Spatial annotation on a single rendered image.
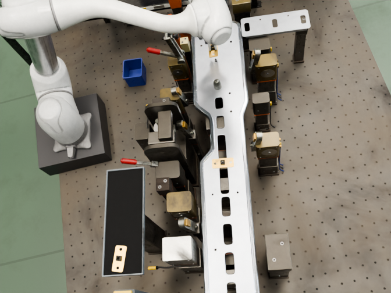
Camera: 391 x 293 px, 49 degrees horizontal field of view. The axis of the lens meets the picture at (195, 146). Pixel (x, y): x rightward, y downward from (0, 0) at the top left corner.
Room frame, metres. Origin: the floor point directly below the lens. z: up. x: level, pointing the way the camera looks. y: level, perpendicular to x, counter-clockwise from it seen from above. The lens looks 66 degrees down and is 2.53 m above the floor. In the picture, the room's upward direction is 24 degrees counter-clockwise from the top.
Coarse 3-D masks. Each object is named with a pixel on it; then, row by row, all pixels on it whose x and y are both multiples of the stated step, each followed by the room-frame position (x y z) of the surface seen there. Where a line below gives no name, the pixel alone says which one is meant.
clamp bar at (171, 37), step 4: (164, 36) 1.08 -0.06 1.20; (168, 36) 1.07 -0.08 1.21; (172, 36) 1.07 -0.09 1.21; (176, 36) 1.05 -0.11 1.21; (168, 40) 1.06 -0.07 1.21; (172, 40) 1.08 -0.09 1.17; (168, 44) 1.06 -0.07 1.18; (172, 44) 1.05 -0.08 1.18; (176, 44) 1.08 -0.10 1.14; (172, 48) 1.06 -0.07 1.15; (176, 48) 1.05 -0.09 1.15; (176, 52) 1.05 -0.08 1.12; (180, 52) 1.08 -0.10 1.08; (176, 56) 1.05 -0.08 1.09; (180, 56) 1.05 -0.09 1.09; (184, 56) 1.07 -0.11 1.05
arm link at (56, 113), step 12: (48, 96) 1.15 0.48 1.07; (60, 96) 1.15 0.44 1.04; (72, 96) 1.18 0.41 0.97; (36, 108) 1.13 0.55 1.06; (48, 108) 1.08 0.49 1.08; (60, 108) 1.07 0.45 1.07; (72, 108) 1.09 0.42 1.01; (48, 120) 1.04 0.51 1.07; (60, 120) 1.03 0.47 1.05; (72, 120) 1.04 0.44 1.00; (48, 132) 1.03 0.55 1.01; (60, 132) 1.01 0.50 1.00; (72, 132) 1.02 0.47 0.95
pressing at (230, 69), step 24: (192, 48) 1.13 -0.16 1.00; (240, 48) 1.03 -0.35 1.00; (192, 72) 1.02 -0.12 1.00; (216, 72) 0.97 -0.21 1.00; (240, 72) 0.92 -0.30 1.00; (216, 96) 0.86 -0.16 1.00; (240, 96) 0.82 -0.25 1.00; (240, 120) 0.72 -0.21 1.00; (216, 144) 0.66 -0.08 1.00; (240, 144) 0.62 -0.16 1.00; (216, 168) 0.57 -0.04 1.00; (240, 168) 0.53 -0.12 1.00; (216, 192) 0.48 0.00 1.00; (240, 192) 0.44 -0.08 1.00; (216, 216) 0.40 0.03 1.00; (240, 216) 0.36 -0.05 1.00; (216, 240) 0.32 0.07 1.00; (240, 240) 0.28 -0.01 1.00; (216, 264) 0.24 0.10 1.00; (240, 264) 0.21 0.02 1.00; (216, 288) 0.17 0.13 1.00; (240, 288) 0.14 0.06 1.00
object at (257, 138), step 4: (256, 132) 0.60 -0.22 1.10; (260, 132) 0.59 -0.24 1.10; (256, 136) 0.59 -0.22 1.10; (260, 136) 0.58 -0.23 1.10; (252, 140) 0.61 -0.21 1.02; (256, 140) 0.58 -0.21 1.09; (260, 140) 0.57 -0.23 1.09; (252, 144) 0.60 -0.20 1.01; (256, 144) 0.57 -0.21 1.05; (252, 148) 0.59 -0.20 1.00
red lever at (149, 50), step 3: (147, 48) 1.11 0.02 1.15; (150, 48) 1.10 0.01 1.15; (153, 48) 1.10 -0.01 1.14; (147, 51) 1.10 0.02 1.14; (150, 51) 1.09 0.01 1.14; (153, 51) 1.09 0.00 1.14; (156, 51) 1.09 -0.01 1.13; (159, 51) 1.09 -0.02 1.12; (162, 51) 1.09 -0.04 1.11; (165, 51) 1.09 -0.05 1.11; (156, 54) 1.09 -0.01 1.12; (159, 54) 1.09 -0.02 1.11; (162, 54) 1.08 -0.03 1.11; (165, 54) 1.08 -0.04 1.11; (168, 54) 1.08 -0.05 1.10; (171, 54) 1.08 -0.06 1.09; (174, 54) 1.07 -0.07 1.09; (174, 57) 1.07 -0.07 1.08
